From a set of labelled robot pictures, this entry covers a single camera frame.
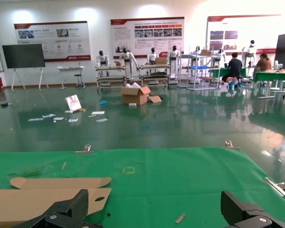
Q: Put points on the flat white box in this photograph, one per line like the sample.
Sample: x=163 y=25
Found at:
x=132 y=104

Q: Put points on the white black humanoid robot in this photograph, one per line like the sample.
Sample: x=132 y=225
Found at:
x=197 y=51
x=173 y=55
x=126 y=57
x=153 y=57
x=249 y=51
x=102 y=59
x=219 y=54

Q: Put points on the silver binder clip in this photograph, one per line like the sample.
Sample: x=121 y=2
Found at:
x=279 y=188
x=230 y=147

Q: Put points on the thin wooden stick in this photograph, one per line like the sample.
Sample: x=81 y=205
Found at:
x=63 y=166

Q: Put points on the wide white red wall poster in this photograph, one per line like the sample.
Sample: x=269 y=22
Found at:
x=52 y=40

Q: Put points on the poster with orange headers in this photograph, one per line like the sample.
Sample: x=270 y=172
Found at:
x=147 y=35

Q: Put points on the poster with landscape photos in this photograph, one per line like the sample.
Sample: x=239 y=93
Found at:
x=251 y=26

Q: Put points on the crumpled blue shoe cover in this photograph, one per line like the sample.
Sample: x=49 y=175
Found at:
x=103 y=102

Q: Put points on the small white box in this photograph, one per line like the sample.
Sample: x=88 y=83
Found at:
x=69 y=111

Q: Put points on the metal workbench trolley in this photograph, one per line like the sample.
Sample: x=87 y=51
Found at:
x=154 y=67
x=110 y=68

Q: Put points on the blue plastic bin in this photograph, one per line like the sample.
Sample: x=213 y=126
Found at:
x=199 y=67

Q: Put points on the open cardboard shipping carton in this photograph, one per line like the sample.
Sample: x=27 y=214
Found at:
x=134 y=97

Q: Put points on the metal table clamp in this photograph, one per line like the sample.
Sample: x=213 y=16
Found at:
x=85 y=152

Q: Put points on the black screen on stand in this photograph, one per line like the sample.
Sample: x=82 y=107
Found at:
x=23 y=55

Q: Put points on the green covered table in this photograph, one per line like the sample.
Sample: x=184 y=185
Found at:
x=216 y=71
x=270 y=76

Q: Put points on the small cardboard box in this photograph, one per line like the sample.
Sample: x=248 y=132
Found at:
x=206 y=52
x=118 y=63
x=161 y=60

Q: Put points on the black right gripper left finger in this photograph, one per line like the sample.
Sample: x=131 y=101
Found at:
x=66 y=211

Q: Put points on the brown cardboard mailer box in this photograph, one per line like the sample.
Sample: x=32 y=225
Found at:
x=26 y=202

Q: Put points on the green table cloth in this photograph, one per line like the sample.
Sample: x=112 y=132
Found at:
x=168 y=190

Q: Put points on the black stool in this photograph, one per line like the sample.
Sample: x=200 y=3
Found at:
x=78 y=76

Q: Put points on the white paper sheet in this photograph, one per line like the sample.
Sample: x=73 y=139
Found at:
x=98 y=112
x=101 y=120
x=73 y=120
x=59 y=118
x=48 y=116
x=35 y=119

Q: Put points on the small white table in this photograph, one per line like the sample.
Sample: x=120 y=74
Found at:
x=71 y=69

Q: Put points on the flat cardboard piece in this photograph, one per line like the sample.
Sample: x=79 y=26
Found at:
x=154 y=99

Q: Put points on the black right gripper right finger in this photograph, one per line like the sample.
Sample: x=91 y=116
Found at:
x=240 y=211

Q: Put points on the seated person brown shirt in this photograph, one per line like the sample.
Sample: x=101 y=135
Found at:
x=263 y=64

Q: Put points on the grey metal shelf rack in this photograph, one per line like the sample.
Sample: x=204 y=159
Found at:
x=194 y=83

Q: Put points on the seated person black shirt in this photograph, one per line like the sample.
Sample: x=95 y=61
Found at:
x=235 y=66

